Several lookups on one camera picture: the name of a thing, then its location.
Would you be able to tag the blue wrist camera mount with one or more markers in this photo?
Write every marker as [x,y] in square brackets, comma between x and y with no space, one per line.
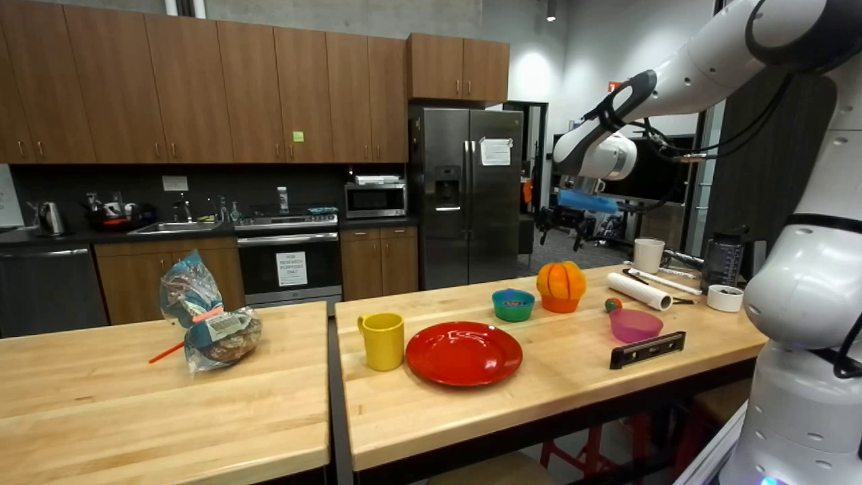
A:
[588,200]

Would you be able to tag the small red green toy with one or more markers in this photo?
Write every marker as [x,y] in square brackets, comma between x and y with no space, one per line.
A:
[611,306]

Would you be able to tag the yellow mug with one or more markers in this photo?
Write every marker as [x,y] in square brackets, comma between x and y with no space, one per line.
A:
[383,340]

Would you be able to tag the steel sink faucet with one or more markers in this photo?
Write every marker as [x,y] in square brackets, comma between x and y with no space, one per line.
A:
[187,208]

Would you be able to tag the small teal bowl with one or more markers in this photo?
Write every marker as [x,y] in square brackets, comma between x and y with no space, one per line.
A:
[513,306]

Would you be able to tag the black ceiling spotlight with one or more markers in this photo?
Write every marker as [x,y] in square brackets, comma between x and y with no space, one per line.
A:
[549,11]

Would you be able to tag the black built-in oven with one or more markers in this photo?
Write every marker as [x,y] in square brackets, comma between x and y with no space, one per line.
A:
[288,267]

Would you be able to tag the orange pumpkin plush toy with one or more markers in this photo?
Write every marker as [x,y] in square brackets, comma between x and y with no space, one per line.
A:
[560,283]

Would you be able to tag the narrow wooden base cabinet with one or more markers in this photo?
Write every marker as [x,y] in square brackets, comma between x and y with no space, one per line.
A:
[381,259]

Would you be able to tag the dark countertop appliance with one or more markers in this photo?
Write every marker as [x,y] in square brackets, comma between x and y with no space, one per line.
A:
[111,213]

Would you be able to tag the black mesh container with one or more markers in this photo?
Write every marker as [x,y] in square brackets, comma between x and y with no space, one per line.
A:
[722,259]

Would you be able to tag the green sticky note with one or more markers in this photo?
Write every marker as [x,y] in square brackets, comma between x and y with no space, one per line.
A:
[296,137]

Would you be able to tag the white tray on microwave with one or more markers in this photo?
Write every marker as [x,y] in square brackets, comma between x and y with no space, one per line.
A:
[377,178]

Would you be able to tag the red exit sign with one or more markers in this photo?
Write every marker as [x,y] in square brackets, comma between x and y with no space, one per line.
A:
[611,84]

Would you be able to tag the small pink bowl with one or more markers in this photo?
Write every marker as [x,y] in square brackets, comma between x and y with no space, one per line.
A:
[634,325]

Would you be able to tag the thin orange stick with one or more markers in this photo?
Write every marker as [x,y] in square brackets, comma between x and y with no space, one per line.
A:
[165,351]

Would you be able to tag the red plate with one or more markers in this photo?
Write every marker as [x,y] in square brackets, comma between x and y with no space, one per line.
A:
[464,354]

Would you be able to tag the white paper on oven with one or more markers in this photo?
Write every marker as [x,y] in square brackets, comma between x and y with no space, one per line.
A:
[292,267]

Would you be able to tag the black bar with label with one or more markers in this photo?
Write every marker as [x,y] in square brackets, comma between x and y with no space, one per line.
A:
[646,350]

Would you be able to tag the white wall outlet plate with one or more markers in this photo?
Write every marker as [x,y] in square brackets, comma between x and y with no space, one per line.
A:
[175,185]

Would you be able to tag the steel microwave oven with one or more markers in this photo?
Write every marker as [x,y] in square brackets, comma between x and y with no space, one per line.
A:
[375,200]

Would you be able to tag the steel kettle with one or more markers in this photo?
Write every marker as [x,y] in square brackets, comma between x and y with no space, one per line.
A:
[51,217]

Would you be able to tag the white board panel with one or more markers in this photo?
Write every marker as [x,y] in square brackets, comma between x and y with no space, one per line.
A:
[6,199]

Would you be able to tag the wide wooden base cabinet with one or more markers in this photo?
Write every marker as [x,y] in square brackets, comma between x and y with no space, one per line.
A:
[136,274]

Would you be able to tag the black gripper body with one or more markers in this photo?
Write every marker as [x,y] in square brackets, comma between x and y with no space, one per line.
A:
[576,222]

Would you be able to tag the long wooden wall cabinets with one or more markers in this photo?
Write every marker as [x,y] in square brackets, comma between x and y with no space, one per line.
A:
[179,91]

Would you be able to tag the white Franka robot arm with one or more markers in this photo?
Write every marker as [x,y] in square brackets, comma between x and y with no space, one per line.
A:
[716,63]

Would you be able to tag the stainless steel refrigerator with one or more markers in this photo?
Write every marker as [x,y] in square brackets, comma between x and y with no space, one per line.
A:
[466,193]

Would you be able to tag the small white bottle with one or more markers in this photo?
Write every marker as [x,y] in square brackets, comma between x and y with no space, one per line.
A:
[282,199]

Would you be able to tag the white tape roll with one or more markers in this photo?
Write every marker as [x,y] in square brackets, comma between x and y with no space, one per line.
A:
[726,297]

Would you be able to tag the wooden cabinet above refrigerator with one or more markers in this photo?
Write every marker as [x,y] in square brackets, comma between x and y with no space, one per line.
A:
[458,68]

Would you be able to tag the red metal stool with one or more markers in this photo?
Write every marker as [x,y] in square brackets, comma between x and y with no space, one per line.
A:
[588,449]

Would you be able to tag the white paper on refrigerator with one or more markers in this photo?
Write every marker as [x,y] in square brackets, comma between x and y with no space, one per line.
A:
[493,153]

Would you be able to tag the white cup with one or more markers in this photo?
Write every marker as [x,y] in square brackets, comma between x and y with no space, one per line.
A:
[646,254]

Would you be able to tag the white paper roll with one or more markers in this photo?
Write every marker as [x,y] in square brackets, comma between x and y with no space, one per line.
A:
[638,293]

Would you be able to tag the dark dishwasher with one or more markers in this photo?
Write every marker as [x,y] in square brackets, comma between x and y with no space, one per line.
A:
[49,286]

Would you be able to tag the steel kitchen sink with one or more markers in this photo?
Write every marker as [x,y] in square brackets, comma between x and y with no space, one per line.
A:
[175,228]

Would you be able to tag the clear plastic bag with food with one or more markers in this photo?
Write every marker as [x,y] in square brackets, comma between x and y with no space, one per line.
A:
[203,314]

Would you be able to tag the long white rod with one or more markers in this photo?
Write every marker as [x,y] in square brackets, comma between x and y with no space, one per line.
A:
[673,283]

